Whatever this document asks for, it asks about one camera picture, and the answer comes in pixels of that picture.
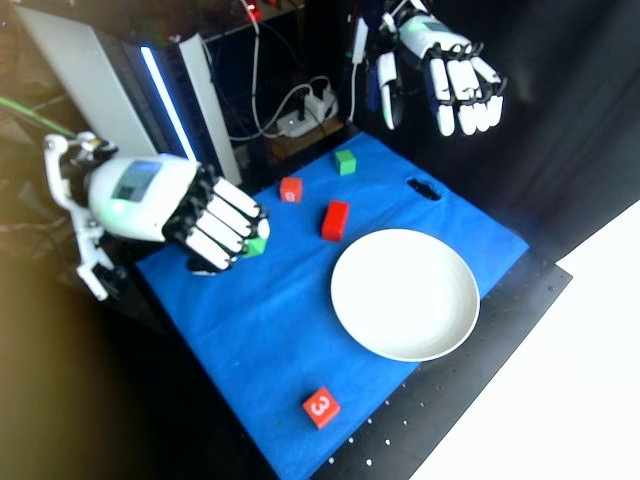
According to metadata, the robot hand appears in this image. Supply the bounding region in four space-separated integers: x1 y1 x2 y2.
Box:
85 153 272 277
375 2 506 137

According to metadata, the white power strip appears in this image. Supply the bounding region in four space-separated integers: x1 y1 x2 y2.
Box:
276 85 339 139

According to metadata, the green cube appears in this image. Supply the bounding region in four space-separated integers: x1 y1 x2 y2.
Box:
334 149 357 176

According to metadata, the red rectangular block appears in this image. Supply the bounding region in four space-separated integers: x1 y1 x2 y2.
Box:
320 200 351 243

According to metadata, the red cube with white numeral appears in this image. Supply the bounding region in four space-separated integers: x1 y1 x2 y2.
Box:
279 176 304 204

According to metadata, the green cable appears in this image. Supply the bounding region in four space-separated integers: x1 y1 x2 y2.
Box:
0 96 77 140

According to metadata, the red cube with numeral three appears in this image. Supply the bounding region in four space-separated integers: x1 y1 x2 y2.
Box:
301 386 342 430

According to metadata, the blue cloth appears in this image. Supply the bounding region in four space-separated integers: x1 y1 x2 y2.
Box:
135 131 530 480

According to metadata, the green rectangular block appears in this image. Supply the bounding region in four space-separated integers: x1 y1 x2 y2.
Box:
242 235 270 259

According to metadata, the white cable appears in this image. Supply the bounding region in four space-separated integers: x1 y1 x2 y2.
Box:
227 0 331 141

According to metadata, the white plug with cable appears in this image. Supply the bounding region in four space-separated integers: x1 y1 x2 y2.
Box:
348 16 370 124

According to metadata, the white round plate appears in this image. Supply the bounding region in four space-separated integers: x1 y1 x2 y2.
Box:
330 228 482 363

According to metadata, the white computer tower blue light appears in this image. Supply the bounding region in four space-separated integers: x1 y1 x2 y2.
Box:
12 3 245 187

